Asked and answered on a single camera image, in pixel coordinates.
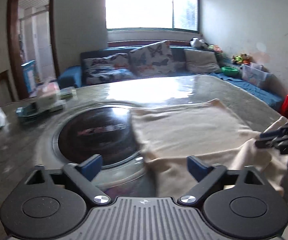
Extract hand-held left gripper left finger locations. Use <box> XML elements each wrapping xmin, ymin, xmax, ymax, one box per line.
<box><xmin>24</xmin><ymin>154</ymin><xmax>112</xmax><ymax>207</ymax></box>

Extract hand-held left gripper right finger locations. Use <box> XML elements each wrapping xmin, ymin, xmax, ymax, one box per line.
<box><xmin>178</xmin><ymin>155</ymin><xmax>269</xmax><ymax>207</ymax></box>

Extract cream sweatshirt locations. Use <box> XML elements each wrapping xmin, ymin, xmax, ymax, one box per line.
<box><xmin>130</xmin><ymin>98</ymin><xmax>288</xmax><ymax>198</ymax></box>

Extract round black induction cooktop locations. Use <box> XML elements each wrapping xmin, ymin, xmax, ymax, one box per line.
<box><xmin>50</xmin><ymin>102</ymin><xmax>144</xmax><ymax>168</ymax></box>

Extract clear plastic storage box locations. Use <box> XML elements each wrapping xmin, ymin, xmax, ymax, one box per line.
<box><xmin>240</xmin><ymin>63</ymin><xmax>271</xmax><ymax>88</ymax></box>

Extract green bowl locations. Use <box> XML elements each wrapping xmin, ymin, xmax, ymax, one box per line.
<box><xmin>220</xmin><ymin>66</ymin><xmax>240</xmax><ymax>77</ymax></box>

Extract green flat box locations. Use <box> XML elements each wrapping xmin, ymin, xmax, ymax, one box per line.
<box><xmin>59</xmin><ymin>87</ymin><xmax>77</xmax><ymax>99</ymax></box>

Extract brown and green plush toys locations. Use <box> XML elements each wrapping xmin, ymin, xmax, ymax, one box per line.
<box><xmin>232</xmin><ymin>53</ymin><xmax>252</xmax><ymax>65</ymax></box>

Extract white tissue box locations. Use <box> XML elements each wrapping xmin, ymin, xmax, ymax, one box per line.
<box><xmin>35</xmin><ymin>82</ymin><xmax>60</xmax><ymax>107</ymax></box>

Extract blue smartwatch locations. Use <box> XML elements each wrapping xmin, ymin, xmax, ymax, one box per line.
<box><xmin>16</xmin><ymin>105</ymin><xmax>38</xmax><ymax>122</ymax></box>

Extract blue sofa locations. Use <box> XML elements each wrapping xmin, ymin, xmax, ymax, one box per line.
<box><xmin>57</xmin><ymin>45</ymin><xmax>285</xmax><ymax>110</ymax></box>

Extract flat butterfly print pillow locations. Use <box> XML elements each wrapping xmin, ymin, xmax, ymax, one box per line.
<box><xmin>82</xmin><ymin>53</ymin><xmax>134</xmax><ymax>85</ymax></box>

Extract grey pillow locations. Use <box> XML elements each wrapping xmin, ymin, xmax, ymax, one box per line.
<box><xmin>183</xmin><ymin>49</ymin><xmax>221</xmax><ymax>73</ymax></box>

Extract colourful plush toy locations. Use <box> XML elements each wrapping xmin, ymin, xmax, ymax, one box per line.
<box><xmin>208</xmin><ymin>44</ymin><xmax>223</xmax><ymax>54</ymax></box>

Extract blue box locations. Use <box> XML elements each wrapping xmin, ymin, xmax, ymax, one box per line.
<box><xmin>21</xmin><ymin>60</ymin><xmax>37</xmax><ymax>93</ymax></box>

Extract upright butterfly print pillow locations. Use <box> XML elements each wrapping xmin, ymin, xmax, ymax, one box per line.
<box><xmin>128</xmin><ymin>40</ymin><xmax>176</xmax><ymax>78</ymax></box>

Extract panda plush toy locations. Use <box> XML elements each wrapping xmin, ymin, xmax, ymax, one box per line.
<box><xmin>189</xmin><ymin>37</ymin><xmax>207</xmax><ymax>48</ymax></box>

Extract window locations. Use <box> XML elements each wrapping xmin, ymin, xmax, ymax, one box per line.
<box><xmin>105</xmin><ymin>0</ymin><xmax>200</xmax><ymax>32</ymax></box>

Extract brown wooden door frame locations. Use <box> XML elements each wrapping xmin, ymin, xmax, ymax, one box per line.
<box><xmin>7</xmin><ymin>0</ymin><xmax>60</xmax><ymax>100</ymax></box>

